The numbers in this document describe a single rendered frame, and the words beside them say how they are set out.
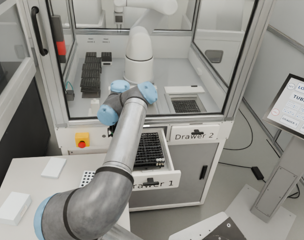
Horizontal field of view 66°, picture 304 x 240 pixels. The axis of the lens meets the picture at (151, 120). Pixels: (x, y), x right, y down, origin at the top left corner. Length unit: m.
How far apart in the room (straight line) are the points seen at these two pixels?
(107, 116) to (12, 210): 0.64
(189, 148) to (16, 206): 0.98
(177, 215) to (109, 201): 1.59
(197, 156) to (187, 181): 0.26
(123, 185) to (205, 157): 1.16
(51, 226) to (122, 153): 0.22
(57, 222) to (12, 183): 0.85
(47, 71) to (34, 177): 0.56
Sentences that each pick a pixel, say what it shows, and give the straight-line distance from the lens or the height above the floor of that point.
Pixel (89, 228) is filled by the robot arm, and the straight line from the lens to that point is 0.54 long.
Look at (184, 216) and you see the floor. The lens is 2.09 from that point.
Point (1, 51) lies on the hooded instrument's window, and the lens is 1.76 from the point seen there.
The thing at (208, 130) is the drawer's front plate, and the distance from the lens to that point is 1.43.
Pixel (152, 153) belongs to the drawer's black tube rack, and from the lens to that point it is 1.26.
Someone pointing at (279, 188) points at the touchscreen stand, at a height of 0.45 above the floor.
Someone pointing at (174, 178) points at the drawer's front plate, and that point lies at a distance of 1.15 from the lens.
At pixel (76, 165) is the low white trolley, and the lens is 1.39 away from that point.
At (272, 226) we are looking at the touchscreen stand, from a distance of 2.24.
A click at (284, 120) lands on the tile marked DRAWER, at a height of 1.00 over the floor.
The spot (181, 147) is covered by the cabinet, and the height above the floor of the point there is 0.73.
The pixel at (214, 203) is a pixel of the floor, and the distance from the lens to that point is 2.22.
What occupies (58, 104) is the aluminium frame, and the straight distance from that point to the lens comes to 1.25.
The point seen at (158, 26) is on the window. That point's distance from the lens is 1.09.
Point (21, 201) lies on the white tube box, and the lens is 1.25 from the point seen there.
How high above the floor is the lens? 1.78
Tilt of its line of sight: 38 degrees down
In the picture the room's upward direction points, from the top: 5 degrees clockwise
